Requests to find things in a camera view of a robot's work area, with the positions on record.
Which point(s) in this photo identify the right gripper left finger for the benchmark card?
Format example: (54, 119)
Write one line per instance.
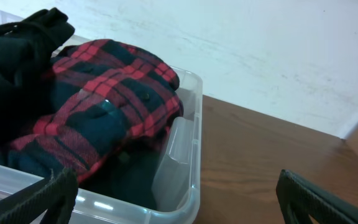
(53, 197)

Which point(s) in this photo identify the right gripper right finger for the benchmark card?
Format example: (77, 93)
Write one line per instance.
(301, 202)

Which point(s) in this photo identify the red navy plaid shirt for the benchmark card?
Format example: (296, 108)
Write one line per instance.
(92, 101)

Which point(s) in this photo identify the large black garment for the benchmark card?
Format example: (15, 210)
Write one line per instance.
(25, 51)

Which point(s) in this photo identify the navy garment with tape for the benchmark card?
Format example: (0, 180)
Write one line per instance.
(127, 177)

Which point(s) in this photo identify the clear plastic storage container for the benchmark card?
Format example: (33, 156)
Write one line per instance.
(176, 185)

